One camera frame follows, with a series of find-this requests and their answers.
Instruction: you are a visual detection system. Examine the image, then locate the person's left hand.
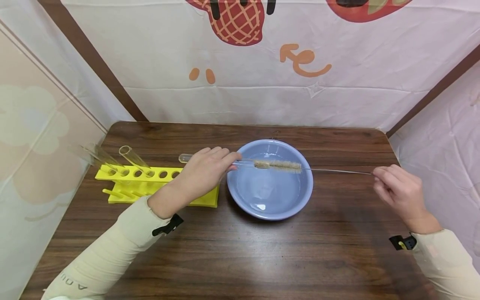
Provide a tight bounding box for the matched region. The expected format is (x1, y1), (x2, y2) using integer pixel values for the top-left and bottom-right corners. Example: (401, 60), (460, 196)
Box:
(147, 146), (243, 220)

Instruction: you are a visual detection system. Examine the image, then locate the person's right hand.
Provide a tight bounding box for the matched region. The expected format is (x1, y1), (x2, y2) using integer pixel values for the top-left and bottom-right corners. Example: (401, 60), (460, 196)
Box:
(372, 164), (443, 235)

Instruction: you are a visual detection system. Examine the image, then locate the clear glass test tube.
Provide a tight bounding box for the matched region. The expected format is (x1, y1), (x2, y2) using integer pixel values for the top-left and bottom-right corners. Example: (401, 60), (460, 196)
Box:
(118, 145), (155, 178)
(80, 143), (124, 175)
(178, 153), (271, 170)

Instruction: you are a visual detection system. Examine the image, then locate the wire test tube brush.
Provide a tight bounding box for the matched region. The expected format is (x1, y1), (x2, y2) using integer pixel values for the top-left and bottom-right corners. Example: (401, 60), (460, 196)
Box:
(253, 160), (375, 176)

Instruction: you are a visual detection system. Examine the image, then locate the person's left forearm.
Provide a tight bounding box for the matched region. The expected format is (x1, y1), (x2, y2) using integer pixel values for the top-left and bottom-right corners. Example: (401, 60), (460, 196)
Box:
(40, 195), (174, 300)

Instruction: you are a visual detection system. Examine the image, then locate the person's right forearm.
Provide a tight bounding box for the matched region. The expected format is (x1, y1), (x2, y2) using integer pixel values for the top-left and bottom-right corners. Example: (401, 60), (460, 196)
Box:
(411, 229), (480, 300)

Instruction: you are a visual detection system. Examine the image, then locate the blue plastic basin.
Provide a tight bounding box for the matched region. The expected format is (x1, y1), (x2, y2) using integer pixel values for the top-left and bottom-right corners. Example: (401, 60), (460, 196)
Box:
(226, 139), (314, 221)

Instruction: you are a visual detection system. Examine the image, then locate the black wrist band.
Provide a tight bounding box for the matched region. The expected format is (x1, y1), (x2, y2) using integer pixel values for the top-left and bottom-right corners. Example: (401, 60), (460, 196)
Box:
(151, 213), (185, 237)
(388, 234), (418, 251)

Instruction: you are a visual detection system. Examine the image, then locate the yellow test tube rack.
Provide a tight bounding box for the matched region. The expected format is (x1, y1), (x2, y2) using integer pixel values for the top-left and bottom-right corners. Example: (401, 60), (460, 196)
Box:
(94, 164), (220, 208)

